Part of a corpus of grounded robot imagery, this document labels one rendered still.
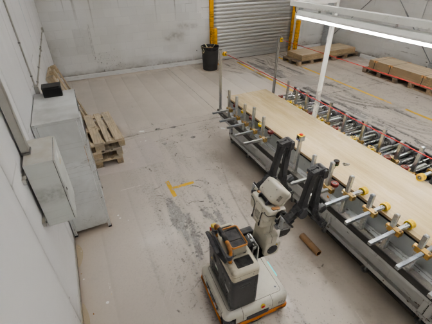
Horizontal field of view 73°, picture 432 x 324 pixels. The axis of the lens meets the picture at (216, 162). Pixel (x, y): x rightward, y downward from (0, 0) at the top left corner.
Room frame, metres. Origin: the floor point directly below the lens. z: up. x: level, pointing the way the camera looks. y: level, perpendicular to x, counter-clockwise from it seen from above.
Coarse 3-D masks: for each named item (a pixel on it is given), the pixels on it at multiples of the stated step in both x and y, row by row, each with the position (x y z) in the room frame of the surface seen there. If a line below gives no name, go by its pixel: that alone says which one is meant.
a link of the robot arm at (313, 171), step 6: (312, 168) 1.69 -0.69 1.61; (318, 168) 1.68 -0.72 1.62; (324, 168) 1.67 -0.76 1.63; (312, 174) 1.64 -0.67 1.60; (318, 174) 1.65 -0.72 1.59; (306, 180) 1.68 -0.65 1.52; (312, 180) 1.65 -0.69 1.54; (306, 186) 1.65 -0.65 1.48; (312, 186) 1.65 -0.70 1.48; (306, 192) 1.64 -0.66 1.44; (300, 198) 1.66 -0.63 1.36; (306, 198) 1.64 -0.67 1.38; (294, 204) 1.69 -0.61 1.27; (300, 204) 1.64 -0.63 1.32; (306, 204) 1.64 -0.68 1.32; (300, 210) 1.63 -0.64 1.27; (306, 210) 1.61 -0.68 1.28; (300, 216) 1.60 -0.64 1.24; (306, 216) 1.62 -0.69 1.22
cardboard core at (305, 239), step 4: (300, 236) 2.45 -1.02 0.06; (304, 236) 2.43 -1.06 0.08; (304, 240) 2.38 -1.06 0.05; (308, 240) 2.36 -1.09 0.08; (308, 244) 2.32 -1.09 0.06; (312, 244) 2.30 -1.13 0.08; (312, 248) 2.25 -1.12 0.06; (316, 248) 2.24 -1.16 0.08; (316, 252) 2.20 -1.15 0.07; (320, 252) 2.22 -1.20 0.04
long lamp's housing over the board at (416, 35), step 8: (296, 16) 3.63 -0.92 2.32; (304, 16) 3.51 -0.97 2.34; (312, 16) 3.39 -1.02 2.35; (320, 16) 3.30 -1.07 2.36; (328, 16) 3.21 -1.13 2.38; (336, 16) 3.17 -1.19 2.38; (344, 24) 2.99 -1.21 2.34; (352, 24) 2.90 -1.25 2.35; (360, 24) 2.84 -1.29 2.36; (368, 24) 2.77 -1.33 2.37; (376, 24) 2.71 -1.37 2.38; (384, 24) 2.70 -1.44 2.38; (376, 32) 2.66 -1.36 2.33; (384, 32) 2.59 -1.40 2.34; (392, 32) 2.53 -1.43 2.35; (400, 32) 2.48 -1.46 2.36; (408, 32) 2.42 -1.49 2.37; (416, 32) 2.38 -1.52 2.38; (424, 32) 2.37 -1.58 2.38; (416, 40) 2.34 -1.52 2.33; (424, 40) 2.28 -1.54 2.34
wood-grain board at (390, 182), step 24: (240, 96) 4.82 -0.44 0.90; (264, 96) 4.82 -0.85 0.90; (288, 120) 3.89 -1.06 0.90; (312, 120) 3.89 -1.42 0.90; (312, 144) 3.21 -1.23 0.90; (336, 144) 3.21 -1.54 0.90; (360, 144) 3.20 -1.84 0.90; (336, 168) 2.68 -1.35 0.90; (360, 168) 2.67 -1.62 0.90; (384, 168) 2.67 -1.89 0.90; (384, 192) 2.26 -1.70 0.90; (408, 192) 2.26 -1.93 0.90; (384, 216) 1.95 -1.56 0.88; (408, 216) 1.93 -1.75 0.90
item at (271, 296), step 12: (264, 264) 1.88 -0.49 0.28; (264, 276) 1.74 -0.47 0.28; (276, 276) 1.75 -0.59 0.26; (216, 288) 1.62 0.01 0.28; (264, 288) 1.62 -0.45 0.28; (276, 288) 1.62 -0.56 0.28; (264, 300) 1.50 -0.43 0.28; (276, 300) 1.52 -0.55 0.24; (216, 312) 1.49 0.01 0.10; (228, 312) 1.39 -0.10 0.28; (240, 312) 1.39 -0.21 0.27; (252, 312) 1.42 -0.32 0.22; (264, 312) 1.47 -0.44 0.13
